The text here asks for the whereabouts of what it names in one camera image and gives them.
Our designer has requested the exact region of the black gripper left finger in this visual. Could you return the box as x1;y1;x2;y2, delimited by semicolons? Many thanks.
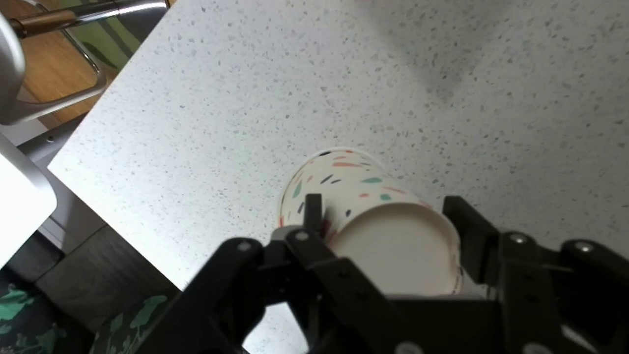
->
134;194;425;354

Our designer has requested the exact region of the confetti print paper cup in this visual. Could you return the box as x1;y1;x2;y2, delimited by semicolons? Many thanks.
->
277;148;464;298

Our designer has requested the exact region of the wooden chair with metal frame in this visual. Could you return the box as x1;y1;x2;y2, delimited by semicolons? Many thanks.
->
0;0;173;127

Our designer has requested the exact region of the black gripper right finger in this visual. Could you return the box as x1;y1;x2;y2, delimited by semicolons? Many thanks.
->
442;194;629;354

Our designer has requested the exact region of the white round table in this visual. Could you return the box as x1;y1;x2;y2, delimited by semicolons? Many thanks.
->
0;135;59;268

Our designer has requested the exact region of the dark sofa with green-patterned cushions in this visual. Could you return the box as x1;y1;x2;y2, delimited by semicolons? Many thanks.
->
0;278;175;354

